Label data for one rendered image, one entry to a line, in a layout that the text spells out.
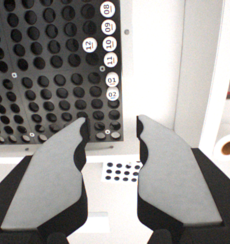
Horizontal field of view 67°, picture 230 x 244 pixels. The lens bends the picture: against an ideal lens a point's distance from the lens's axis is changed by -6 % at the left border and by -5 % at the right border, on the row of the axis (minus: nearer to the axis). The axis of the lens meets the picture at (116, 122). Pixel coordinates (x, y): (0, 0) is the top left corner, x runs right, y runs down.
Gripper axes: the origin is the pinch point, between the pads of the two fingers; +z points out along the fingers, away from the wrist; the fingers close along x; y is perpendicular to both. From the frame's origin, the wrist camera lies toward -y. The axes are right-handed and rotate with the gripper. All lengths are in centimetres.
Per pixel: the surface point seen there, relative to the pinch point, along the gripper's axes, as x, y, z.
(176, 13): 8.0, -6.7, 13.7
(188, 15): 9.0, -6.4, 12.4
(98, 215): -6.9, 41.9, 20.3
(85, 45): -2.2, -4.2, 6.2
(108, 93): -0.4, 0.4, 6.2
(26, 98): -9.6, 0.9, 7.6
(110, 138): -0.7, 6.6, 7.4
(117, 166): -0.4, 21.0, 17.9
